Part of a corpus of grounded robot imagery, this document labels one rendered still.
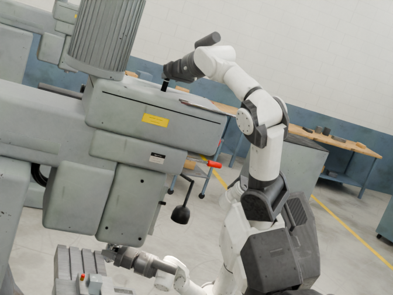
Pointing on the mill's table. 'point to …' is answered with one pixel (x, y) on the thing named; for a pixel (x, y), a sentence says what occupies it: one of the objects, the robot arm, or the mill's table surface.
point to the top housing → (152, 113)
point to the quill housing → (130, 205)
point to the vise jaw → (107, 287)
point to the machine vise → (69, 286)
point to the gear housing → (137, 152)
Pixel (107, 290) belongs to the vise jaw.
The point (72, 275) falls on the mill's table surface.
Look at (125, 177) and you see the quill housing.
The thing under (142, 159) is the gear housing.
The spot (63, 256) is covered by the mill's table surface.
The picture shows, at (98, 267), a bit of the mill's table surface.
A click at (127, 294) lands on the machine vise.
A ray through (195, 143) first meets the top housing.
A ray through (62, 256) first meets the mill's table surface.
